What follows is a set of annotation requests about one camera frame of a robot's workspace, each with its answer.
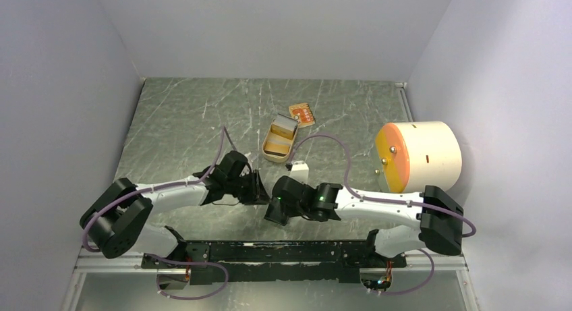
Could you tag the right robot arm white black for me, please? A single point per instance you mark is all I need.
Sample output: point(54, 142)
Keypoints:
point(427, 219)

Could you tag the black card holder wallet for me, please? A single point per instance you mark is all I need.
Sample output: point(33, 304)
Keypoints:
point(275, 212)

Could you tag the cream cylinder orange face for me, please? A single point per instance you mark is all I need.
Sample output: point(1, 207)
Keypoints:
point(412, 155)

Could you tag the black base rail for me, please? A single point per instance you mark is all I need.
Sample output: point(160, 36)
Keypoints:
point(205, 262)

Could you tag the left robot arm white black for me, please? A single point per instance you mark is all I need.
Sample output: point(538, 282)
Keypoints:
point(118, 221)

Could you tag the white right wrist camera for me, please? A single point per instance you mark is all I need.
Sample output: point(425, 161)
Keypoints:
point(299, 171)

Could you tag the orange patterned card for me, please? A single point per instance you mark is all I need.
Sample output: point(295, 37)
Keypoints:
point(302, 114)

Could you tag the beige oval tray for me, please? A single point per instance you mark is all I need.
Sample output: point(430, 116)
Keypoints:
point(276, 148)

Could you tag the grey credit card stack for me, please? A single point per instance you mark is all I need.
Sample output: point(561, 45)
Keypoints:
point(284, 126)

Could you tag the aluminium frame extrusion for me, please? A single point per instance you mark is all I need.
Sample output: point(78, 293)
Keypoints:
point(88, 262)

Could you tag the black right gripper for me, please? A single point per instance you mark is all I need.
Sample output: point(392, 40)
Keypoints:
point(293, 212)

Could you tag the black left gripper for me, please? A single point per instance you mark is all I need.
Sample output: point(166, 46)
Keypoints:
point(258, 192)

